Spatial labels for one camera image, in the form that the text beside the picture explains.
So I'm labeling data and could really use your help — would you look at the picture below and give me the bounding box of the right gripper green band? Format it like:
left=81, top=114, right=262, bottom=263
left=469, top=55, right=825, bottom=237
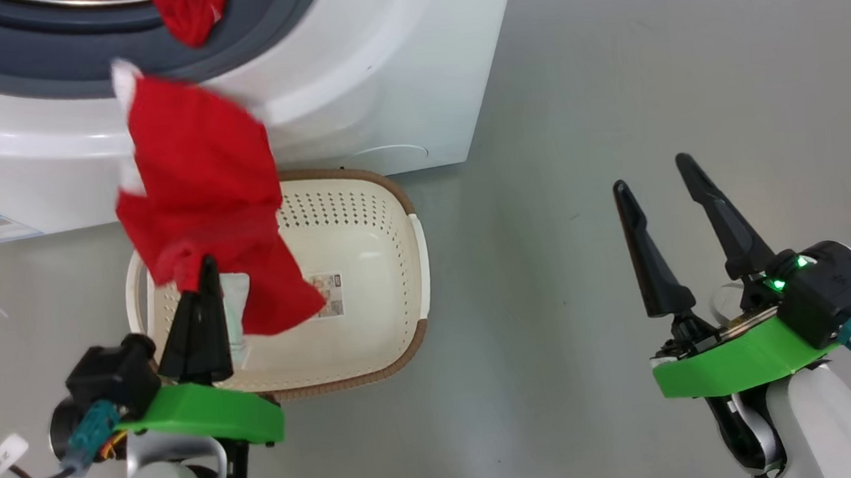
left=610, top=142, right=844, bottom=405

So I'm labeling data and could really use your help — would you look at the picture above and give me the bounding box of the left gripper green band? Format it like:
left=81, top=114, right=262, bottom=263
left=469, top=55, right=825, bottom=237
left=104, top=250, right=286, bottom=456

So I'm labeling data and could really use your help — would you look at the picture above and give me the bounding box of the red and white garment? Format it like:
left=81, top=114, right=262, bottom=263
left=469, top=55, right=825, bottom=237
left=99, top=0, right=329, bottom=348

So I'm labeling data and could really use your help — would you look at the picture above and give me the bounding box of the printed basket label sticker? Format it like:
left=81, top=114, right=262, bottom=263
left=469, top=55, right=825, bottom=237
left=307, top=271, right=346, bottom=320

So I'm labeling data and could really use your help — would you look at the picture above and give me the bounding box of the cream basket with brown rim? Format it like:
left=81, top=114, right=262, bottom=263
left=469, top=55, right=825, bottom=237
left=116, top=161, right=440, bottom=413

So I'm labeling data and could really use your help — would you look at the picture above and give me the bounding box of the white front-load washing machine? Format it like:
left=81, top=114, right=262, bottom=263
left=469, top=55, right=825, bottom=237
left=0, top=0, right=537, bottom=245

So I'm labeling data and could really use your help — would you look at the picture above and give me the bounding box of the teal left camera connector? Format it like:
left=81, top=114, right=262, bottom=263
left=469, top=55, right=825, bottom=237
left=55, top=400, right=125, bottom=478

